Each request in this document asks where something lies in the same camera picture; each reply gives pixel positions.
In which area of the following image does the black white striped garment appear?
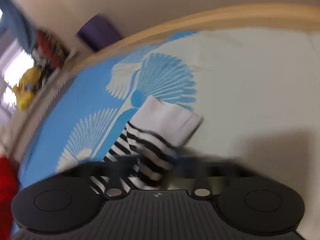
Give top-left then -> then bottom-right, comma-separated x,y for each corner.
100,96 -> 203,191

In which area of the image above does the blue white patterned bed sheet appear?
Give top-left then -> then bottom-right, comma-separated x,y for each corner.
18,28 -> 319,239

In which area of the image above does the red folded blanket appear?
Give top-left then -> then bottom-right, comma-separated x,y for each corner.
0,157 -> 19,240

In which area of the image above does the yellow plush toy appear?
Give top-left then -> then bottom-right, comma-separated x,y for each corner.
12,65 -> 42,111

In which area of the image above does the red plush toy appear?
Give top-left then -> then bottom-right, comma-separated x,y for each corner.
35,29 -> 69,69

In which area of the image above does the purple box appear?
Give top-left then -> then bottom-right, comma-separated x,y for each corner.
76,14 -> 123,53

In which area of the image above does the blue curtain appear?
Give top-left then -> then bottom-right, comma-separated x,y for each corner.
1,0 -> 37,54

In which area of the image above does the wooden bed frame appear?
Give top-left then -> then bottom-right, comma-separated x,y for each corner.
15,3 -> 320,156

